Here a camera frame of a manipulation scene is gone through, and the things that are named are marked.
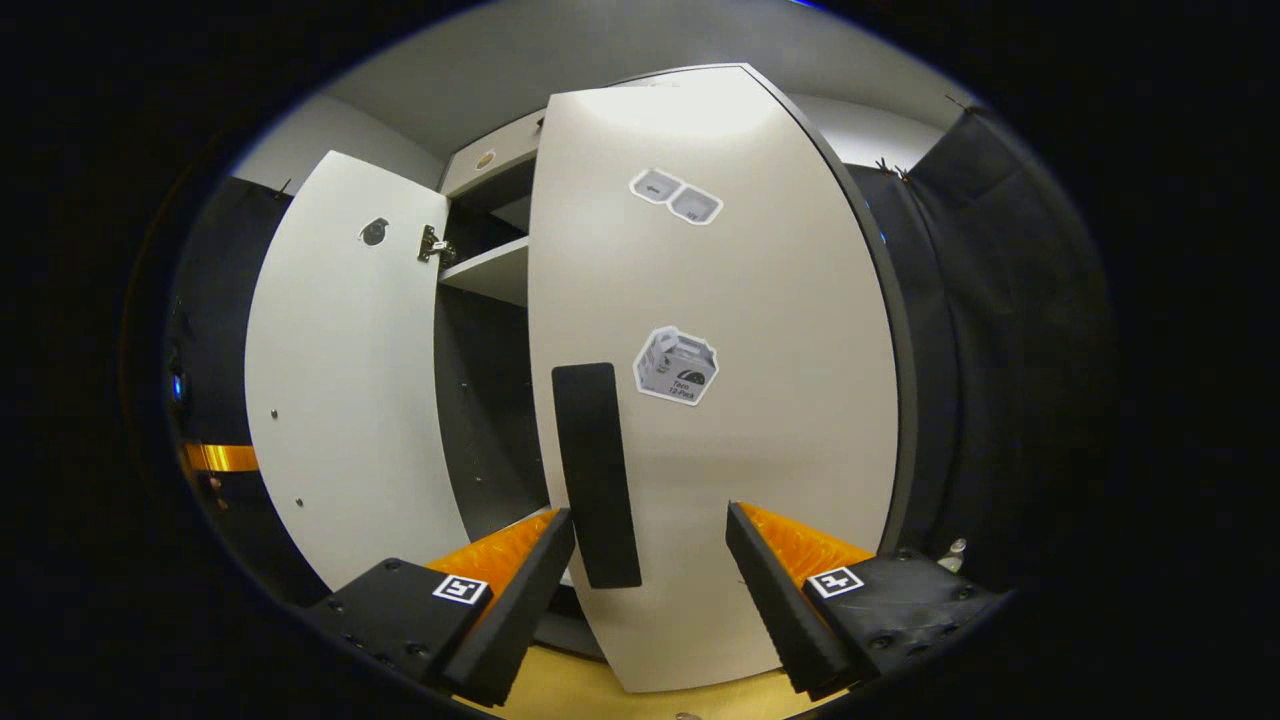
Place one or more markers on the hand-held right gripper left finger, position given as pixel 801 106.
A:
pixel 515 605

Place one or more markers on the black backdrop cloth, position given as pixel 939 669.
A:
pixel 1000 350
pixel 215 300

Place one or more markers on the white shoe cabinet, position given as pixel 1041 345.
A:
pixel 490 270

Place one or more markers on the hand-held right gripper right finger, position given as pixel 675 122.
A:
pixel 770 600

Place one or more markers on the dark device with blue light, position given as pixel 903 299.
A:
pixel 178 386

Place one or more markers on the white cabinet door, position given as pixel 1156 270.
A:
pixel 345 400
pixel 780 300

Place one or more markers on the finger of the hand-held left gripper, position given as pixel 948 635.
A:
pixel 222 458

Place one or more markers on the metal door hinge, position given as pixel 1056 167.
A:
pixel 436 246

